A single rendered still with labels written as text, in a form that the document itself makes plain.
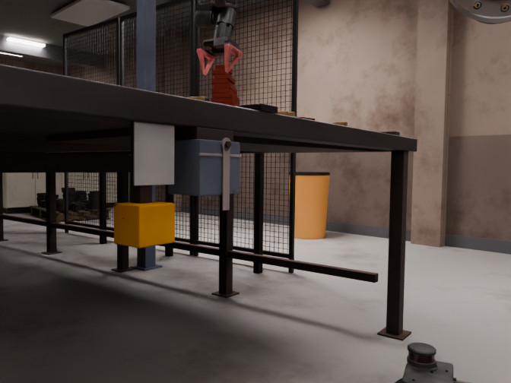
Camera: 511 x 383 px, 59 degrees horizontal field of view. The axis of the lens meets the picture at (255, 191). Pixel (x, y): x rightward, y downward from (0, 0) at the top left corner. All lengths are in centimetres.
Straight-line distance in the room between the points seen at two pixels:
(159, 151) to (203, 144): 10
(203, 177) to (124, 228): 20
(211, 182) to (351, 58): 471
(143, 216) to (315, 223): 413
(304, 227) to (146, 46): 252
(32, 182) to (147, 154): 710
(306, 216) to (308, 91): 176
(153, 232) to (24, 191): 709
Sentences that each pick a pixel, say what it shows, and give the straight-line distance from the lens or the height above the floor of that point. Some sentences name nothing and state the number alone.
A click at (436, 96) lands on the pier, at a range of 488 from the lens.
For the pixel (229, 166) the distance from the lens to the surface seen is 102.
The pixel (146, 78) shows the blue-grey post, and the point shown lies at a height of 140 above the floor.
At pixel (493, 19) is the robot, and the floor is 103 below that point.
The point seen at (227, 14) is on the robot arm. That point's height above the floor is 124.
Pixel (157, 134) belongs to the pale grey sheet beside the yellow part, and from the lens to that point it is 91.
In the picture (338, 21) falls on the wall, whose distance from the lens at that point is 583.
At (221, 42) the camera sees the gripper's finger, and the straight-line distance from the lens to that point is 143.
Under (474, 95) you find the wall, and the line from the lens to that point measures 492.
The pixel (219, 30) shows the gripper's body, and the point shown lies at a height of 119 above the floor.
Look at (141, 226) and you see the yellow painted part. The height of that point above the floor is 66.
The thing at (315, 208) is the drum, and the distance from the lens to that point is 489.
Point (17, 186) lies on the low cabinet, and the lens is 790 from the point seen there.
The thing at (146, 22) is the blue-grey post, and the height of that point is 181.
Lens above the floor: 77
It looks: 3 degrees down
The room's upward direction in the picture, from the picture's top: 1 degrees clockwise
